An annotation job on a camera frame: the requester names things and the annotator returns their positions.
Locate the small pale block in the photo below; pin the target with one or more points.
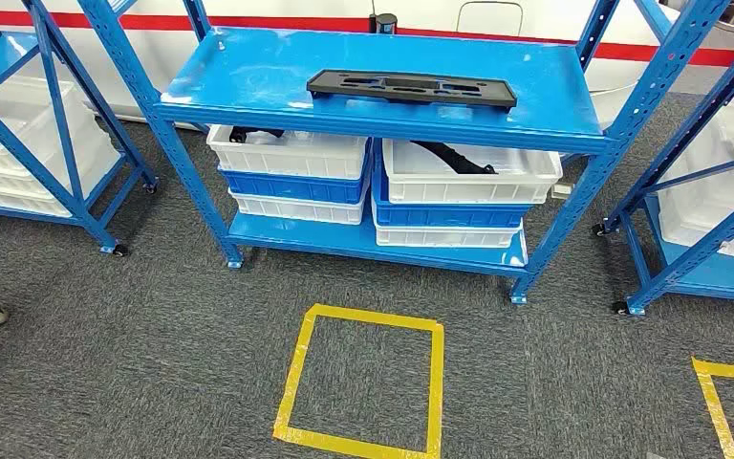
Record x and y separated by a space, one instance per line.
562 190

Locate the black cylinder device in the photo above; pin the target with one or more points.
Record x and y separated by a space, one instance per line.
385 24

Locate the white vehicle with red stripe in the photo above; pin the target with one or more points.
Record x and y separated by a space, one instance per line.
531 16

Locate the black curved plastic part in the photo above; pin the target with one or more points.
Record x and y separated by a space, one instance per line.
455 158
240 133

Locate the yellow floor tape square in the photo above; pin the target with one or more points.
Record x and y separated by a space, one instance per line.
709 386
373 315

